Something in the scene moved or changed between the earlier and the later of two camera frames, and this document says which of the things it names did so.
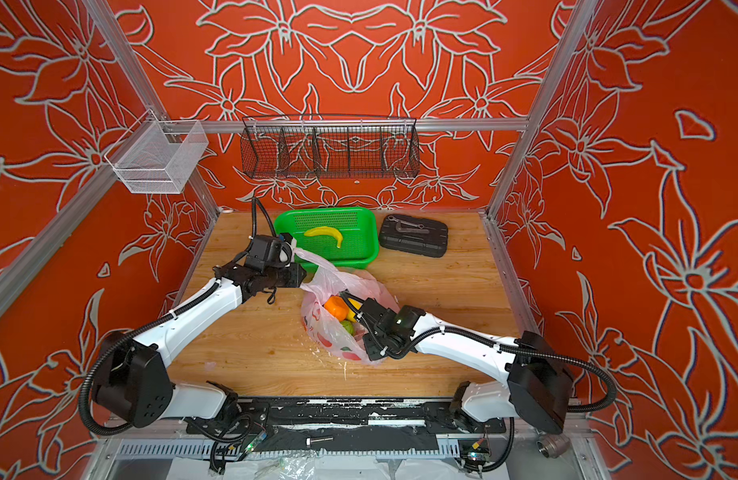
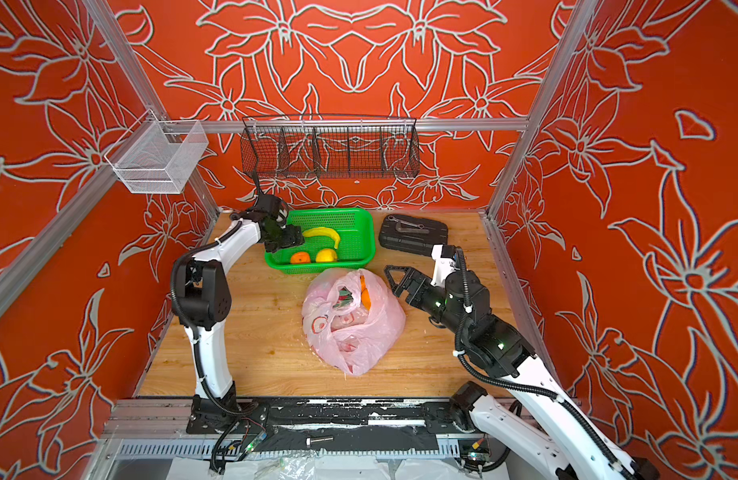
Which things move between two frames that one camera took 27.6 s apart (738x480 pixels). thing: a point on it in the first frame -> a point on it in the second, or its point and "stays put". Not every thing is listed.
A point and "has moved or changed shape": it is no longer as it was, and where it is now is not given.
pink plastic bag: x=317 y=284 has moved or changed shape
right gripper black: x=372 y=356 -> x=417 y=296
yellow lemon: x=350 y=314 -> x=326 y=256
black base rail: x=346 y=425 stays put
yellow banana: x=323 y=230 stays put
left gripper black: x=297 y=276 -> x=293 y=237
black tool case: x=414 y=235 stays put
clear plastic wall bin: x=157 y=156 stays put
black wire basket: x=329 y=146 stays put
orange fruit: x=337 y=306 -> x=300 y=258
